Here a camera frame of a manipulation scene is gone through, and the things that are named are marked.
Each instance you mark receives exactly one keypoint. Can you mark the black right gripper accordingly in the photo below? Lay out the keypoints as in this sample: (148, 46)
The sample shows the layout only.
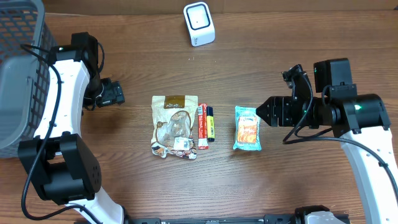
(279, 110)

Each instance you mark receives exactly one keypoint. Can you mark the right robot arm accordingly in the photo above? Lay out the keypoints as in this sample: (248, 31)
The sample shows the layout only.
(332, 110)

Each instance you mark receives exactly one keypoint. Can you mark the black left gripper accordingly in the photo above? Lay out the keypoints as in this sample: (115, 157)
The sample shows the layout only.
(112, 92)

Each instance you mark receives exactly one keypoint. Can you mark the white barcode scanner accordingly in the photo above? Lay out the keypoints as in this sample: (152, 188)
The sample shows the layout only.
(199, 23)

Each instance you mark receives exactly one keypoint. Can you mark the red snack stick packet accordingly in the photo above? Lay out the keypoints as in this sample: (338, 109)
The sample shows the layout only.
(202, 127)

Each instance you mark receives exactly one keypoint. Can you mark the brown snack pouch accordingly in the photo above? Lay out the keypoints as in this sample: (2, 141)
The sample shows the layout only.
(173, 118)

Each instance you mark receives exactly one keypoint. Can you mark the teal tissue pack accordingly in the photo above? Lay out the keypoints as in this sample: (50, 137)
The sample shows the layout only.
(247, 129)

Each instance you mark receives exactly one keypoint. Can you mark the grey plastic mesh basket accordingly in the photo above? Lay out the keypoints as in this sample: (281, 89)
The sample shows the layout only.
(24, 79)

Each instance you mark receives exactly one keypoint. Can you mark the yellow highlighter marker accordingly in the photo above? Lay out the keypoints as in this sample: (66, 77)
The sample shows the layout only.
(210, 124)

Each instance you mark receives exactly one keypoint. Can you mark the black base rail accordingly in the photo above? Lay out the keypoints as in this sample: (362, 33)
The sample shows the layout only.
(296, 217)

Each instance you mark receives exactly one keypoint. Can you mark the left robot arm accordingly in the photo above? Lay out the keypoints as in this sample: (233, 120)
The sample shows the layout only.
(62, 172)

